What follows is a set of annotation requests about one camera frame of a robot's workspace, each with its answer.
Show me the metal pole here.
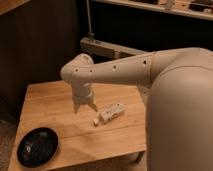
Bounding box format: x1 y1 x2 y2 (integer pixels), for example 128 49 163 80
86 0 94 41

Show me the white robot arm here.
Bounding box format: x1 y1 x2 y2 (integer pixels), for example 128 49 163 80
61 47 213 171

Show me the white plastic bottle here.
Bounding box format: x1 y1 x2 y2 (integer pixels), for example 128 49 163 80
93 103 125 126

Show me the grey metal beam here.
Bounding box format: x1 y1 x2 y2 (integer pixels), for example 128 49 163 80
80 37 144 59

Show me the wooden table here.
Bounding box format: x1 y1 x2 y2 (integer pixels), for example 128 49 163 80
8 81 146 171

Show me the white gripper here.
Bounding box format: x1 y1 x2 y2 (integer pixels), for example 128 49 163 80
72 90 98 114

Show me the wooden shelf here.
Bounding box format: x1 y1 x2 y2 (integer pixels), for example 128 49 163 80
94 0 213 21

